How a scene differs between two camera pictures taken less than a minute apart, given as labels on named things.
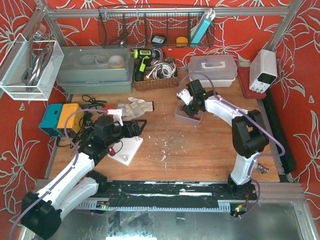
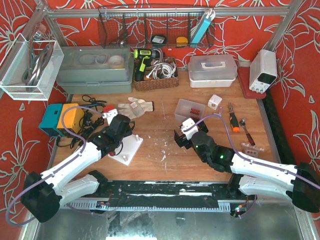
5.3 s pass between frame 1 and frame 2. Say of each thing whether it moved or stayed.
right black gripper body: moved
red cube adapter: stayed
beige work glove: stayed
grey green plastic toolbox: stayed
